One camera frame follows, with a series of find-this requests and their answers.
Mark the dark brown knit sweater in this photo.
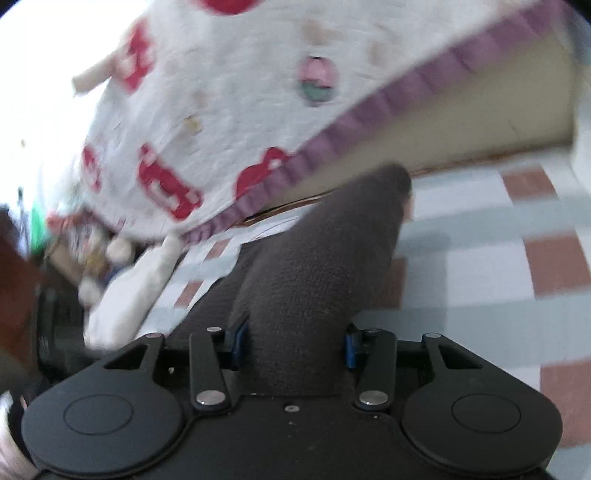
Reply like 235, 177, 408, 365
168, 164, 412, 396

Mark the folded cream white garment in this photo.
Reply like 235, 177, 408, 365
83, 235, 185, 351

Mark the grey bunny plush toy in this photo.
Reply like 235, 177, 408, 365
45, 210, 136, 309

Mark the brown wooden cabinet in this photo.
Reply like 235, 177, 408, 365
1, 207, 42, 365

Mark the white red bear quilt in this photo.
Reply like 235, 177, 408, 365
74, 1, 566, 241

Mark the beige bed base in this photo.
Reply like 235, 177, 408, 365
252, 33, 577, 220

